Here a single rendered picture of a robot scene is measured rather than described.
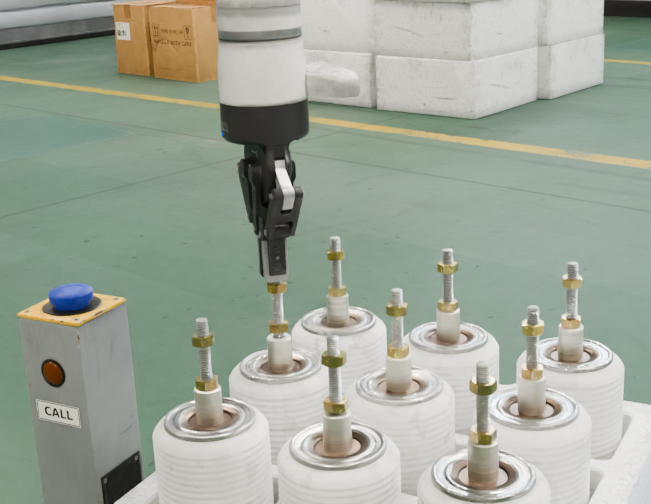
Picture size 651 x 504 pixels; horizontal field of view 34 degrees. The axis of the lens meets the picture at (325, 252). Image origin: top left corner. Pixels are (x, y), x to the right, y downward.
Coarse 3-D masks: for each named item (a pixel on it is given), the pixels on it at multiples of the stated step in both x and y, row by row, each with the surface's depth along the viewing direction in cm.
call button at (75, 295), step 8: (56, 288) 98; (64, 288) 98; (72, 288) 98; (80, 288) 98; (88, 288) 98; (48, 296) 97; (56, 296) 96; (64, 296) 96; (72, 296) 96; (80, 296) 96; (88, 296) 97; (56, 304) 96; (64, 304) 96; (72, 304) 96; (80, 304) 97; (88, 304) 98
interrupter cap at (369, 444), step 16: (304, 432) 85; (320, 432) 85; (352, 432) 85; (368, 432) 85; (304, 448) 83; (320, 448) 83; (352, 448) 83; (368, 448) 82; (384, 448) 82; (304, 464) 81; (320, 464) 80; (336, 464) 80; (352, 464) 80; (368, 464) 80
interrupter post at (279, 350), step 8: (272, 336) 98; (288, 336) 97; (272, 344) 97; (280, 344) 97; (288, 344) 97; (272, 352) 97; (280, 352) 97; (288, 352) 97; (272, 360) 97; (280, 360) 97; (288, 360) 97; (272, 368) 98; (280, 368) 97; (288, 368) 98
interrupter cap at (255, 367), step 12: (252, 360) 100; (264, 360) 100; (300, 360) 99; (312, 360) 99; (240, 372) 97; (252, 372) 97; (264, 372) 97; (276, 372) 97; (288, 372) 97; (300, 372) 96; (312, 372) 96
